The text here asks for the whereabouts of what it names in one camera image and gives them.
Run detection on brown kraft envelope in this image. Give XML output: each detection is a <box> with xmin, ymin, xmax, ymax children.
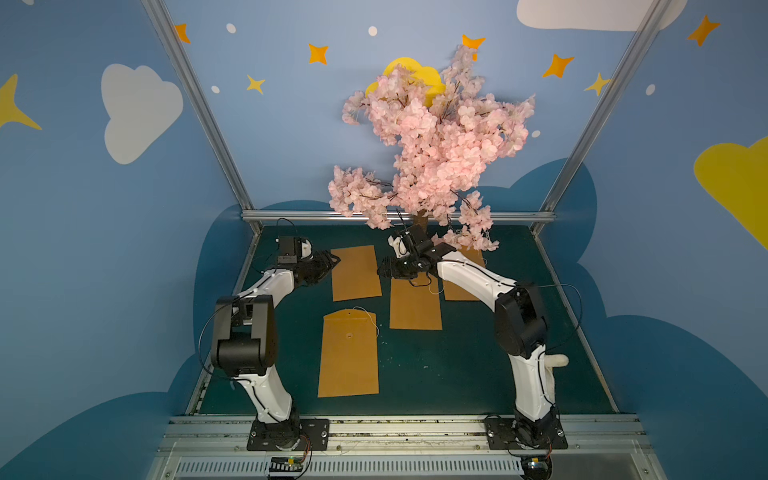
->
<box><xmin>318</xmin><ymin>309</ymin><xmax>380</xmax><ymax>398</ymax></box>
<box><xmin>331</xmin><ymin>245</ymin><xmax>382</xmax><ymax>302</ymax></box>
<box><xmin>389</xmin><ymin>273</ymin><xmax>443</xmax><ymax>331</ymax></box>

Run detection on brown kraft file bag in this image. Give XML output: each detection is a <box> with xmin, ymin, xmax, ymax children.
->
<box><xmin>437</xmin><ymin>250</ymin><xmax>498</xmax><ymax>308</ymax></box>

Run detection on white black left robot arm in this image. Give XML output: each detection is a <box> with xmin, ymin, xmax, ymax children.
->
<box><xmin>210</xmin><ymin>236</ymin><xmax>341</xmax><ymax>425</ymax></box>

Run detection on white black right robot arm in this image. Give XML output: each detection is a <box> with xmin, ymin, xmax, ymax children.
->
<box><xmin>377</xmin><ymin>225</ymin><xmax>569</xmax><ymax>434</ymax></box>

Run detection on pink cherry blossom tree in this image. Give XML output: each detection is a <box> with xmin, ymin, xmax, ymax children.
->
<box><xmin>328</xmin><ymin>46</ymin><xmax>535</xmax><ymax>251</ymax></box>

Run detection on white yellow cloth strip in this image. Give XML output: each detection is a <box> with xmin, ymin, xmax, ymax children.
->
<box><xmin>538</xmin><ymin>354</ymin><xmax>569</xmax><ymax>406</ymax></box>

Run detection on left circuit board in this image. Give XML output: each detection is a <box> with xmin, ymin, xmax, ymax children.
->
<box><xmin>267</xmin><ymin>456</ymin><xmax>304</xmax><ymax>478</ymax></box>

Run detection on circuit board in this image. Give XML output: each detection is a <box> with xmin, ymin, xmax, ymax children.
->
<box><xmin>267</xmin><ymin>456</ymin><xmax>304</xmax><ymax>478</ymax></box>
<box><xmin>520</xmin><ymin>457</ymin><xmax>552</xmax><ymax>480</ymax></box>

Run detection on right circuit board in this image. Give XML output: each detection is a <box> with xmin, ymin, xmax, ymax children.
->
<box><xmin>520</xmin><ymin>457</ymin><xmax>552</xmax><ymax>480</ymax></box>

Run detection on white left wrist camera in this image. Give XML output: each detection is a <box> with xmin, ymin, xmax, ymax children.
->
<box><xmin>299</xmin><ymin>239</ymin><xmax>313</xmax><ymax>260</ymax></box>

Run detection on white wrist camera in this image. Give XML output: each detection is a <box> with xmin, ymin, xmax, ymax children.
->
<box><xmin>388</xmin><ymin>235</ymin><xmax>411</xmax><ymax>259</ymax></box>
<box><xmin>299</xmin><ymin>239</ymin><xmax>313</xmax><ymax>260</ymax></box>

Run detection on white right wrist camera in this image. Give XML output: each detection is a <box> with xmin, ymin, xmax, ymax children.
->
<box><xmin>388</xmin><ymin>235</ymin><xmax>411</xmax><ymax>259</ymax></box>

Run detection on aluminium back rail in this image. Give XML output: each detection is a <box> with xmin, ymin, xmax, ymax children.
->
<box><xmin>241</xmin><ymin>209</ymin><xmax>556</xmax><ymax>226</ymax></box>

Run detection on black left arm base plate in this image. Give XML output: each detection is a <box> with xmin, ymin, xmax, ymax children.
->
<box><xmin>246</xmin><ymin>418</ymin><xmax>330</xmax><ymax>451</ymax></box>

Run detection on aluminium left corner post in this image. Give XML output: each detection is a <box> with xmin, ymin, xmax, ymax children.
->
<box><xmin>141</xmin><ymin>0</ymin><xmax>263</xmax><ymax>235</ymax></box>

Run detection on aluminium corner post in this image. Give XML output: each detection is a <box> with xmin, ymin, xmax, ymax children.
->
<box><xmin>141</xmin><ymin>0</ymin><xmax>263</xmax><ymax>235</ymax></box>
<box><xmin>531</xmin><ymin>0</ymin><xmax>673</xmax><ymax>237</ymax></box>

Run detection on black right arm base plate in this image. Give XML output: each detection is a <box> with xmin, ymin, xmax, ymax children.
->
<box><xmin>483</xmin><ymin>415</ymin><xmax>568</xmax><ymax>451</ymax></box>

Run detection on aluminium front rail frame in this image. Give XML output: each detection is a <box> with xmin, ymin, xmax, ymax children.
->
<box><xmin>147</xmin><ymin>414</ymin><xmax>666</xmax><ymax>479</ymax></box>

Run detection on aluminium right corner post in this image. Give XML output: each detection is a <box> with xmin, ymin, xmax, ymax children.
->
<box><xmin>531</xmin><ymin>0</ymin><xmax>673</xmax><ymax>237</ymax></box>

